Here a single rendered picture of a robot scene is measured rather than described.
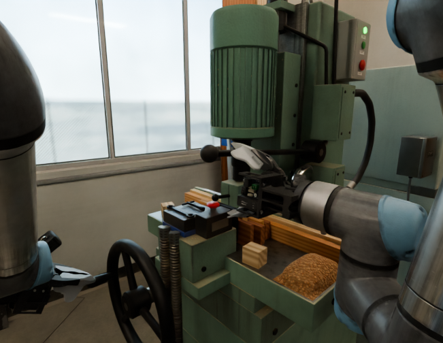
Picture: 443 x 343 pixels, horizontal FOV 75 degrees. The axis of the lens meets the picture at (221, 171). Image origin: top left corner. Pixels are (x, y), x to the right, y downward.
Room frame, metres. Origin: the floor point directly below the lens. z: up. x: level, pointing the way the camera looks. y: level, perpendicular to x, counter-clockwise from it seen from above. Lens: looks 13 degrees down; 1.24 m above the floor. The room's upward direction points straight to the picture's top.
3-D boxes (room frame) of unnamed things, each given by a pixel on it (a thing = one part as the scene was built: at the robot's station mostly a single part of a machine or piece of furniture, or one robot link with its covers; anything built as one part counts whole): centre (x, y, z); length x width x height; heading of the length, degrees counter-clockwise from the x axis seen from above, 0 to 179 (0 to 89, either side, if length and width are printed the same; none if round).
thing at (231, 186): (0.82, -0.07, 0.99); 0.14 x 0.07 x 0.09; 133
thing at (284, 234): (0.76, -0.10, 0.92); 0.67 x 0.02 x 0.04; 43
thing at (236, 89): (0.81, -0.06, 1.32); 0.18 x 0.18 x 0.31
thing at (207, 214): (0.64, 0.06, 0.99); 0.13 x 0.11 x 0.06; 43
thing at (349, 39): (0.92, -0.39, 1.40); 0.10 x 0.06 x 0.16; 133
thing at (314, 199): (0.43, -0.16, 1.09); 0.08 x 0.05 x 0.08; 133
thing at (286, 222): (0.79, -0.10, 0.93); 0.60 x 0.02 x 0.05; 43
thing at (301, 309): (0.71, 0.00, 0.87); 0.61 x 0.30 x 0.06; 43
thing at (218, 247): (0.65, 0.06, 0.92); 0.15 x 0.13 x 0.09; 43
